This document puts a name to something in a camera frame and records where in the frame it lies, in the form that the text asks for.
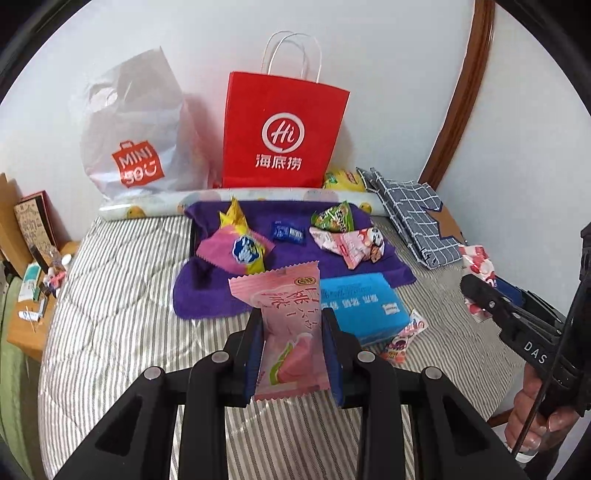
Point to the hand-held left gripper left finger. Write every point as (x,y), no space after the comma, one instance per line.
(247,369)

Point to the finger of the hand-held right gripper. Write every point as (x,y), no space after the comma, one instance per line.
(489,302)
(515,293)

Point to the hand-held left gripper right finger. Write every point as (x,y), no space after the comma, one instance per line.
(333,364)

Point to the red white candy packet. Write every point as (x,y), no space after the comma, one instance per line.
(480,265)

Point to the large pink peach snack packet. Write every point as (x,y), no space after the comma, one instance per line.
(286,314)

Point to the pale pink printed snack packet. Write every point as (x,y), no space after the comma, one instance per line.
(344,247)

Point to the yellow snack packet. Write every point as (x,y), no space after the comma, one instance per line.
(234,214)

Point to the person's right hand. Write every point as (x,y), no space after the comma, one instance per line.
(526,406)

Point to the blue box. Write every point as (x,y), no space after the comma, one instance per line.
(360,300)

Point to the colourful candy packet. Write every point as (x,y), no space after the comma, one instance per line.
(401,344)

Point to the grey checked cloth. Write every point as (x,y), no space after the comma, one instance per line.
(415,217)

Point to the purple towel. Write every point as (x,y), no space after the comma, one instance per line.
(295,254)

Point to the pink packet with blue print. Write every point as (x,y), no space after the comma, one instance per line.
(217,249)

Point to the white red figure packet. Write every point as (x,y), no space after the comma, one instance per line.
(373,240)

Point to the small blue candy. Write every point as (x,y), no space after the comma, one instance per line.
(286,232)

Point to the green triangular snack packet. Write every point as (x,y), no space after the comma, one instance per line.
(332,218)

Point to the striped bed cover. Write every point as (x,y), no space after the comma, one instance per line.
(115,300)

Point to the yellow snack bag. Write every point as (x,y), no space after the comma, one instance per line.
(344,181)

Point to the fruit printed paper roll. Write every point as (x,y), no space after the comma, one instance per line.
(152,205)

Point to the small toy figure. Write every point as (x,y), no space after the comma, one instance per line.
(54,279)

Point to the wooden nightstand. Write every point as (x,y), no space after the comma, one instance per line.
(27,332)

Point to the green tube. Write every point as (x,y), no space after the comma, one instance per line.
(30,281)

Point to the green cloth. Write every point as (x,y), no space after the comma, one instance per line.
(11,369)

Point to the brown patterned book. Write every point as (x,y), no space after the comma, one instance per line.
(34,221)

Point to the red paper bag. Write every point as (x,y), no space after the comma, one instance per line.
(277,92)

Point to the white plastic bag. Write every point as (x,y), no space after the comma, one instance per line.
(138,106)

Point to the wooden door frame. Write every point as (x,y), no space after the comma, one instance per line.
(466,83)

